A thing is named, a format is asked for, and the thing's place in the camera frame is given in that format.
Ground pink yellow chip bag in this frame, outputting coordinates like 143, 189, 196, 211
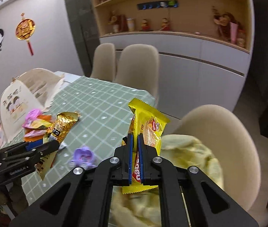
23, 109, 52, 141

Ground red gold snack packet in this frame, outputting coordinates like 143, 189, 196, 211
36, 112, 80, 181

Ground yellow wafer snack packet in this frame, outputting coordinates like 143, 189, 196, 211
122, 98, 169, 195

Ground yellow green trash bag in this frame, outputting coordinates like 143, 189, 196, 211
110, 134, 223, 226

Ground orange snack bag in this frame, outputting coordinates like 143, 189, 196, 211
23, 115, 52, 142

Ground purple toy figure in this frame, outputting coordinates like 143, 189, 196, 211
68, 146, 96, 170

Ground cream cartoon print cushion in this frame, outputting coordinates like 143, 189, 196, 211
0, 68, 64, 142

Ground beige near chair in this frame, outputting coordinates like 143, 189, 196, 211
174, 105, 261, 211

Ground green grid tablecloth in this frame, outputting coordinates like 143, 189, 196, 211
21, 76, 155, 204

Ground beige chair far left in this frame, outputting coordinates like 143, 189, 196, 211
90, 43, 116, 82

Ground red gold wall ornament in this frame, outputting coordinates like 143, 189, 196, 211
15, 13, 36, 56

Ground wooden wall shelf unit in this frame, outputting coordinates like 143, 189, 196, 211
91, 0, 254, 52

